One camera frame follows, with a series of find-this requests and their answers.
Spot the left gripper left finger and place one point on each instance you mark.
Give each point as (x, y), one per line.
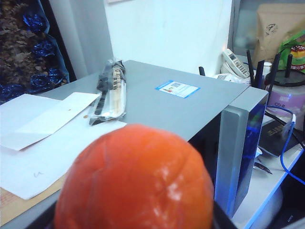
(40, 219)

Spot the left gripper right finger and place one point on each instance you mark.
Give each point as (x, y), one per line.
(220, 219)

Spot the orange fruit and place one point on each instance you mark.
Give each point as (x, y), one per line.
(133, 181)

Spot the grey Midea microwave body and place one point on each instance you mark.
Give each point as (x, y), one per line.
(166, 112)

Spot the large white paper sheet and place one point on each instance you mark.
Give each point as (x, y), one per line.
(47, 171)

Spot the black router with antennas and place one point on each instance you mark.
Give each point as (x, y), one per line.
(276, 136)

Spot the blue white label sticker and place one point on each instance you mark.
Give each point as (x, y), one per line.
(176, 88)

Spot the CD-R disc spindle case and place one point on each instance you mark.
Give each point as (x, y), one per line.
(286, 97)

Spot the clear disposable cutlery packet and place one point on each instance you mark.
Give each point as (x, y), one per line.
(114, 90)

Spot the white desk telephone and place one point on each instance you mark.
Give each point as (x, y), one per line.
(234, 62)

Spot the green snack bag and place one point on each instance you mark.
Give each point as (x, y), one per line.
(295, 55)

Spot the brown kraft paper bag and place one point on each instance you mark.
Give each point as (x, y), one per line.
(269, 31)

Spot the paper sheet taped to wall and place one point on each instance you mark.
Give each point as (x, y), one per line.
(119, 1)

